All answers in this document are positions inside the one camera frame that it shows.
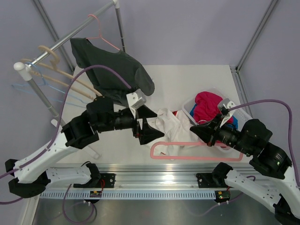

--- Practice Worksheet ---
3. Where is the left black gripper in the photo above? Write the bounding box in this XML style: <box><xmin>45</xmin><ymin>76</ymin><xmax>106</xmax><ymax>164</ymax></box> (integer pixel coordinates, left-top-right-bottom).
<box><xmin>97</xmin><ymin>105</ymin><xmax>165</xmax><ymax>144</ymax></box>

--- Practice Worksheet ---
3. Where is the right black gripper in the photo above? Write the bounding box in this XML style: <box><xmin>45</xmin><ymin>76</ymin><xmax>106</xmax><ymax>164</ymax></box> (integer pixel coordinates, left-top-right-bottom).
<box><xmin>189</xmin><ymin>112</ymin><xmax>253</xmax><ymax>155</ymax></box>

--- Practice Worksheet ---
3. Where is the white Coca-Cola t-shirt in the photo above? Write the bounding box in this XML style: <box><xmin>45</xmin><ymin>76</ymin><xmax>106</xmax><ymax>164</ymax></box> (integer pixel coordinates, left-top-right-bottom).
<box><xmin>146</xmin><ymin>108</ymin><xmax>199</xmax><ymax>157</ymax></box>

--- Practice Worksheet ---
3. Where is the pink plastic hanger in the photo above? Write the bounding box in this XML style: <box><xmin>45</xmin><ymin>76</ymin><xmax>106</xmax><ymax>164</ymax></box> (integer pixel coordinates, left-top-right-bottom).
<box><xmin>149</xmin><ymin>139</ymin><xmax>243</xmax><ymax>162</ymax></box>

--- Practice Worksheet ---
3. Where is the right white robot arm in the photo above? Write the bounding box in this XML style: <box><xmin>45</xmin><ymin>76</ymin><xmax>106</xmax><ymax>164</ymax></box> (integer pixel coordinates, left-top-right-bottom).
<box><xmin>190</xmin><ymin>114</ymin><xmax>300</xmax><ymax>225</ymax></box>

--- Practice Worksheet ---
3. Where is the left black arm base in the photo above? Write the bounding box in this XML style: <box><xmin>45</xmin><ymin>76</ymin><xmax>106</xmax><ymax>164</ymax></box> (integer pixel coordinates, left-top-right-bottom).
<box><xmin>73</xmin><ymin>173</ymin><xmax>116</xmax><ymax>188</ymax></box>

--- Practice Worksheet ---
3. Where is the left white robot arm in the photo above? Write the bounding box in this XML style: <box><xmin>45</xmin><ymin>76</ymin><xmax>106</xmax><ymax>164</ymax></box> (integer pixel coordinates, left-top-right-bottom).
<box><xmin>5</xmin><ymin>97</ymin><xmax>164</xmax><ymax>199</ymax></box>

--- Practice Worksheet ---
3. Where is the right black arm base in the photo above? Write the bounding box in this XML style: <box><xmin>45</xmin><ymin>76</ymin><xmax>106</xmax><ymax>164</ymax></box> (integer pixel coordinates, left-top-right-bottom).
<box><xmin>196</xmin><ymin>172</ymin><xmax>228</xmax><ymax>188</ymax></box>

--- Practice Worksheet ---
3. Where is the dark grey t-shirt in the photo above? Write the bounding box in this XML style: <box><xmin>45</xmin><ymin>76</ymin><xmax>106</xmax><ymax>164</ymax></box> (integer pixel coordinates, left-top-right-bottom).
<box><xmin>70</xmin><ymin>38</ymin><xmax>155</xmax><ymax>106</ymax></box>

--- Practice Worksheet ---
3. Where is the beige wooden hanger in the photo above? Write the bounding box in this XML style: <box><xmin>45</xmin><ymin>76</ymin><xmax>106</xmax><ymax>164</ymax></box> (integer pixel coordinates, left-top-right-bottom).
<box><xmin>21</xmin><ymin>45</ymin><xmax>104</xmax><ymax>99</ymax></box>

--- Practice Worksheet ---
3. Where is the magenta cloth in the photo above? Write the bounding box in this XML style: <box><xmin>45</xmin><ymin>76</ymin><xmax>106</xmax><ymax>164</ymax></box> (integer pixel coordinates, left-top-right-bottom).
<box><xmin>193</xmin><ymin>91</ymin><xmax>234</xmax><ymax>150</ymax></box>

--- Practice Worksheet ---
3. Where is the silver clothes rack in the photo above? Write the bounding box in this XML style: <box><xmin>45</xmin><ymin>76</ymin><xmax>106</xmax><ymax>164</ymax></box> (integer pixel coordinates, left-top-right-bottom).
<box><xmin>13</xmin><ymin>0</ymin><xmax>126</xmax><ymax>160</ymax></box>

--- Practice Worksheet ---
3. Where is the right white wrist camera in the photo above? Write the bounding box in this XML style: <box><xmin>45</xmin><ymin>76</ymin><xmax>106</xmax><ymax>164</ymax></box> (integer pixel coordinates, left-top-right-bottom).
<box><xmin>217</xmin><ymin>98</ymin><xmax>236</xmax><ymax>128</ymax></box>

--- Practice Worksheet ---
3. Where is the aluminium mounting rail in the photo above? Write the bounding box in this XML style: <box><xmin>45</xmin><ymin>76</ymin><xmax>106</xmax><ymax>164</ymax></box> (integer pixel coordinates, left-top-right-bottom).
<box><xmin>30</xmin><ymin>163</ymin><xmax>281</xmax><ymax>191</ymax></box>

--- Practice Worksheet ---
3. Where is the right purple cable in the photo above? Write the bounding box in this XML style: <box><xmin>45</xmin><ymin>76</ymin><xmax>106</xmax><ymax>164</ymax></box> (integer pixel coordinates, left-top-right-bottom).
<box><xmin>187</xmin><ymin>99</ymin><xmax>300</xmax><ymax>216</ymax></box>

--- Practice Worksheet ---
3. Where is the purple cable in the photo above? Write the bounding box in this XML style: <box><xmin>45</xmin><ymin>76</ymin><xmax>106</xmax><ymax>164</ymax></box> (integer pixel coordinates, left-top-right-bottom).
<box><xmin>187</xmin><ymin>99</ymin><xmax>300</xmax><ymax>216</ymax></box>
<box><xmin>0</xmin><ymin>64</ymin><xmax>133</xmax><ymax>222</ymax></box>

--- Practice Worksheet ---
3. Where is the pink wire hanger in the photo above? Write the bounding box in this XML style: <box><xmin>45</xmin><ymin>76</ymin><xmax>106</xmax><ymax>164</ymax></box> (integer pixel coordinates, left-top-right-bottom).
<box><xmin>85</xmin><ymin>14</ymin><xmax>121</xmax><ymax>52</ymax></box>

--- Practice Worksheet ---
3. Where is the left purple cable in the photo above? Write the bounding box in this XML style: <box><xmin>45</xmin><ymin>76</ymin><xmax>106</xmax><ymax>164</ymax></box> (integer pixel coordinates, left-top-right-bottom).
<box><xmin>0</xmin><ymin>64</ymin><xmax>133</xmax><ymax>222</ymax></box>

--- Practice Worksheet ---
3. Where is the white slotted cable duct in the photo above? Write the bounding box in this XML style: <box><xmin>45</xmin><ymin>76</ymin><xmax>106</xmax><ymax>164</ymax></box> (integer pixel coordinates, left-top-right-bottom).
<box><xmin>40</xmin><ymin>190</ymin><xmax>216</xmax><ymax>200</ymax></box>

